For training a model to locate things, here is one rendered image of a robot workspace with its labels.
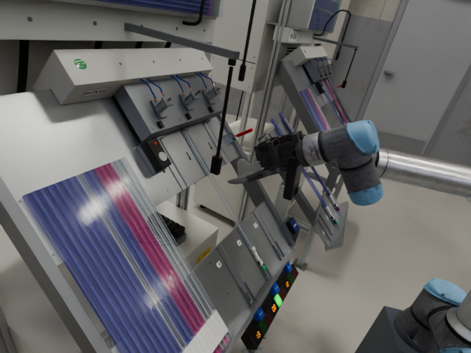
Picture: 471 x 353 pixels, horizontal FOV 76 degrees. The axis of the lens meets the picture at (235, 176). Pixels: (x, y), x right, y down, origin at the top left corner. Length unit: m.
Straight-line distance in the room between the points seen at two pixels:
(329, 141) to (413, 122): 4.28
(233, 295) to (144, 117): 0.51
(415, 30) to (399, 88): 0.70
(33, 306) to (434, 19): 4.65
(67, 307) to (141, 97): 0.48
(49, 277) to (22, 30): 0.43
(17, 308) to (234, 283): 0.59
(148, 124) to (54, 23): 0.26
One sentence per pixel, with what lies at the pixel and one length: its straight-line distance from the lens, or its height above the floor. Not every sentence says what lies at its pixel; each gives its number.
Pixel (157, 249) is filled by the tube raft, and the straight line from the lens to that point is 0.71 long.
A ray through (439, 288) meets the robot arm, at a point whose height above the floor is 0.78.
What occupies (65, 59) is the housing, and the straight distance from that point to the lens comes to 0.73.
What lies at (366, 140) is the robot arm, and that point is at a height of 1.24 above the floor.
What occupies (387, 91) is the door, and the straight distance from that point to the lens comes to 4.70.
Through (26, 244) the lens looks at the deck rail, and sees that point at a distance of 0.62.
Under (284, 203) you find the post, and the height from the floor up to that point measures 0.74.
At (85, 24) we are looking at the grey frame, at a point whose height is 1.34.
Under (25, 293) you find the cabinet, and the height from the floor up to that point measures 0.62.
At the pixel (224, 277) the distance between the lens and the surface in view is 0.84.
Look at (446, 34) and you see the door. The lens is 4.80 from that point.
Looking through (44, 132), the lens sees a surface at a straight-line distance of 0.71.
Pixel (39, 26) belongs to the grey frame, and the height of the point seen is 1.33.
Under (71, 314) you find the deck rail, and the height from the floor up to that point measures 0.93.
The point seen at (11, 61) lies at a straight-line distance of 0.87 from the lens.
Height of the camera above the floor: 1.42
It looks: 29 degrees down
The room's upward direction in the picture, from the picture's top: 11 degrees clockwise
